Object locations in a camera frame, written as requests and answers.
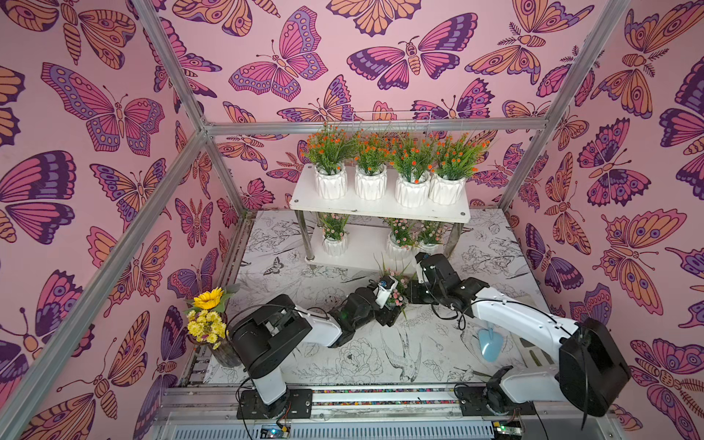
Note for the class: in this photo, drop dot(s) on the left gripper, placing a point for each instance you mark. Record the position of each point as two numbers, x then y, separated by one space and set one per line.
388 317

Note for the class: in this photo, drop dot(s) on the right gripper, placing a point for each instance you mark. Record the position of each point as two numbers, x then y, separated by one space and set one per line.
417 291

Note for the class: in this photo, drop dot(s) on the pink potted plant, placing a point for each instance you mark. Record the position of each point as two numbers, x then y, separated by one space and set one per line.
430 237
401 243
335 234
403 277

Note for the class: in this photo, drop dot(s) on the orange potted plant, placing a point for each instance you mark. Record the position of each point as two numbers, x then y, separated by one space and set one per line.
455 162
412 158
371 155
328 150

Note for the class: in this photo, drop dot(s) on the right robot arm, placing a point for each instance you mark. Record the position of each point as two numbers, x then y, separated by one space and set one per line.
589 370

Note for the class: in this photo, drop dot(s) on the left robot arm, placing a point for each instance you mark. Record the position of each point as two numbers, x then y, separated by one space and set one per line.
264 339

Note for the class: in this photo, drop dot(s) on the white two-tier rack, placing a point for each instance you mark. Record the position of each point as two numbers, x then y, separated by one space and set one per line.
367 244

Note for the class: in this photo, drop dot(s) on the light blue garden trowel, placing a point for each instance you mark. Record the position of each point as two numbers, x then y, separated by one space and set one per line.
491 343

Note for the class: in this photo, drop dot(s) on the sunflower bouquet in vase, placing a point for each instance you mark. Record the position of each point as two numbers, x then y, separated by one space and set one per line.
207 325

